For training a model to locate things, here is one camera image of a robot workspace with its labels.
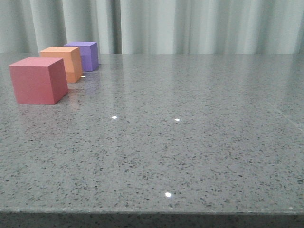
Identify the orange foam cube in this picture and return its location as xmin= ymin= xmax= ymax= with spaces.
xmin=40 ymin=47 xmax=83 ymax=83

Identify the purple foam cube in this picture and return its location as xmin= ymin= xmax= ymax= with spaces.
xmin=64 ymin=41 xmax=99 ymax=72

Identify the pale green curtain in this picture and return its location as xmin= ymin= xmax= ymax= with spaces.
xmin=0 ymin=0 xmax=304 ymax=54

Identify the red foam cube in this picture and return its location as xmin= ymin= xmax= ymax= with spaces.
xmin=9 ymin=57 xmax=68 ymax=105

